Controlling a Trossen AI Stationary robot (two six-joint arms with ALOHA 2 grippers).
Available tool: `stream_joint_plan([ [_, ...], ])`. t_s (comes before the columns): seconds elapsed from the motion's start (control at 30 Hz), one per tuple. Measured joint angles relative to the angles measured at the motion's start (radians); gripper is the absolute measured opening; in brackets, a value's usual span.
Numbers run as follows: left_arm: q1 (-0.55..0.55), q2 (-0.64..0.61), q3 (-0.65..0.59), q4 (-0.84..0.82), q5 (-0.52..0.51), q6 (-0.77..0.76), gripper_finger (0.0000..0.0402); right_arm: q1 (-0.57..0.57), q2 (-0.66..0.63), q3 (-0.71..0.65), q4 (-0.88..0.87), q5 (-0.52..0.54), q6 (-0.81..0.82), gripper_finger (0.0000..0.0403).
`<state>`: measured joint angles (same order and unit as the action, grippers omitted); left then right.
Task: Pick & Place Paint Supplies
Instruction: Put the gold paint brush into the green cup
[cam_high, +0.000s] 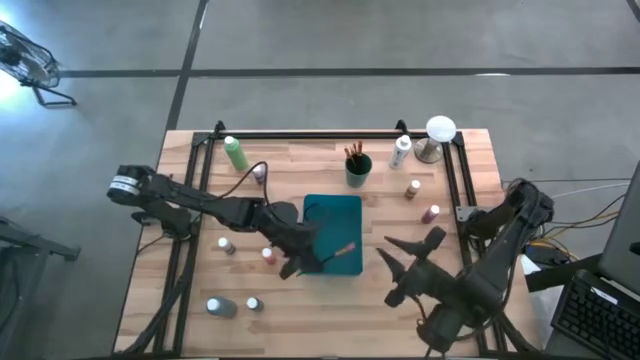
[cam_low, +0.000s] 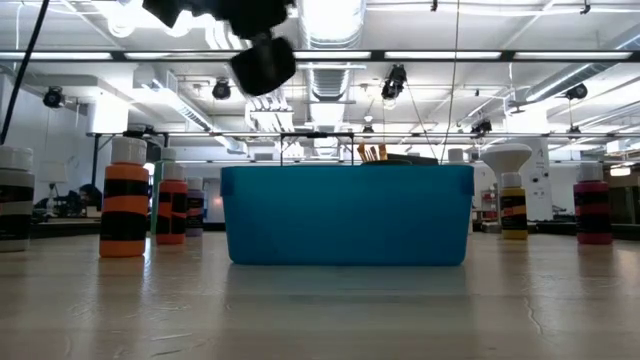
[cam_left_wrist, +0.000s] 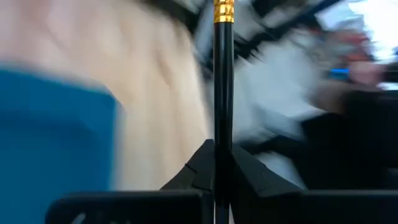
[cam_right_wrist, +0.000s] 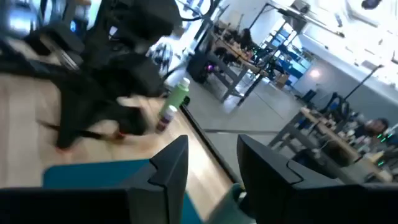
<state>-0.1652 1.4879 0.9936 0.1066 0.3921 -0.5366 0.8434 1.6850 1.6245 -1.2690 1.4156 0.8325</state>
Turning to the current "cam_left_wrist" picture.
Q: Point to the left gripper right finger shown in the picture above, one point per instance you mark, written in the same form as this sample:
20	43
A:
295	208

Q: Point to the blue plastic bin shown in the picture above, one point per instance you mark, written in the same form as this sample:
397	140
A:
46	140

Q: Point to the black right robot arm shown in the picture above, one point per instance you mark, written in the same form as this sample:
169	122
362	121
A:
357	140

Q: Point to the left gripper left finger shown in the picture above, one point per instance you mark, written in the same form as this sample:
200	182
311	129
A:
140	208

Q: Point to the thick black paintbrush gold ferrule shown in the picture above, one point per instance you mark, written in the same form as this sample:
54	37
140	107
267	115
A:
223	77

